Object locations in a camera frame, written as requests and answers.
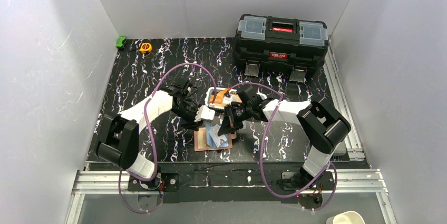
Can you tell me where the green small device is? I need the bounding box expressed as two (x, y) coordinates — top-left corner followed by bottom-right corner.
(115, 36), (127, 50)

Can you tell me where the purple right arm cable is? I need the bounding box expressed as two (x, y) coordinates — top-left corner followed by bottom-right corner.
(227, 82), (339, 212)

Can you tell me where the white plastic cup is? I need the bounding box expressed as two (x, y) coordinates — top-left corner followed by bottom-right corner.
(325, 211), (365, 224)

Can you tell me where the white plastic basket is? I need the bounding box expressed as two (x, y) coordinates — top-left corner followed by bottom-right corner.
(205, 87), (242, 111)

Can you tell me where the black red toolbox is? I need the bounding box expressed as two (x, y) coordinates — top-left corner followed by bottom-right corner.
(232, 14), (329, 82)

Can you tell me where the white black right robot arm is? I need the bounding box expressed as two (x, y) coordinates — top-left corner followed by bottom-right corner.
(217, 82), (352, 192)

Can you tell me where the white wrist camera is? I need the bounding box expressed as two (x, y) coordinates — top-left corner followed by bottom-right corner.
(223, 92), (241, 105)
(195, 105), (215, 122)

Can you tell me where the aluminium frame rail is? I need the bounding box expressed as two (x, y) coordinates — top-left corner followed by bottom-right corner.
(66, 46), (397, 224)

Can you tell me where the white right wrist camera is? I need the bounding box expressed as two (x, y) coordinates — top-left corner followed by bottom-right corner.
(223, 92), (241, 105)

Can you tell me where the orange credit card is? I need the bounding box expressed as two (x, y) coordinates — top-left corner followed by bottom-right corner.
(210, 91), (227, 108)

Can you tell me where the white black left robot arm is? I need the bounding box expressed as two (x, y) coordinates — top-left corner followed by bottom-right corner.
(94, 81), (215, 190)

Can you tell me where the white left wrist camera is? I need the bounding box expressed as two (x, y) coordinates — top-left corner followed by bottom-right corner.
(195, 105), (215, 122)

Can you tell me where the brown leather card holder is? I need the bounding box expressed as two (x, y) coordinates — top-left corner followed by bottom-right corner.
(194, 125), (237, 152)

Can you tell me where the yellow tape measure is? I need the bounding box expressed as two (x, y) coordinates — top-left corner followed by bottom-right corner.
(139, 42), (152, 54)

